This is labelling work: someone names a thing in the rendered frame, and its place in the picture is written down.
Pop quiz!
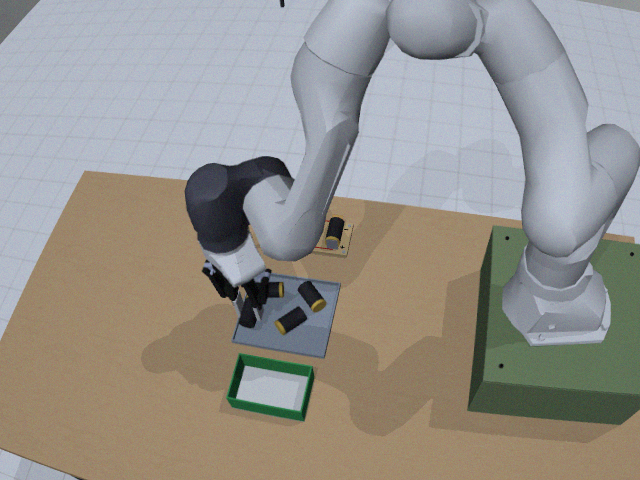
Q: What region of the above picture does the black battery with gold end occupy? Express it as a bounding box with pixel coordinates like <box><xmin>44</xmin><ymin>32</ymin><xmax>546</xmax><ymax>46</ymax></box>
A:
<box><xmin>268</xmin><ymin>282</ymin><xmax>284</xmax><ymax>298</ymax></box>
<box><xmin>274</xmin><ymin>306</ymin><xmax>307</xmax><ymax>335</ymax></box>
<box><xmin>325</xmin><ymin>217</ymin><xmax>345</xmax><ymax>247</ymax></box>
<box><xmin>298</xmin><ymin>281</ymin><xmax>327</xmax><ymax>312</ymax></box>
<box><xmin>239</xmin><ymin>295</ymin><xmax>257</xmax><ymax>328</ymax></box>

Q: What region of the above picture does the light blue tray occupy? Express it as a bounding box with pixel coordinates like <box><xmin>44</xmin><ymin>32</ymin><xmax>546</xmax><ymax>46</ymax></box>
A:
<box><xmin>231</xmin><ymin>273</ymin><xmax>341</xmax><ymax>359</ymax></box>

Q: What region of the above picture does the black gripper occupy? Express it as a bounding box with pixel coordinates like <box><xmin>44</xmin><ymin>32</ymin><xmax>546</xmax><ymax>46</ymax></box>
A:
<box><xmin>202</xmin><ymin>260</ymin><xmax>272</xmax><ymax>321</ymax></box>

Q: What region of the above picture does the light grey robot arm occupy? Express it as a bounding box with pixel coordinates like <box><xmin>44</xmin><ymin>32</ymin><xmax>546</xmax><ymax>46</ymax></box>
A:
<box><xmin>185</xmin><ymin>0</ymin><xmax>640</xmax><ymax>346</ymax></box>

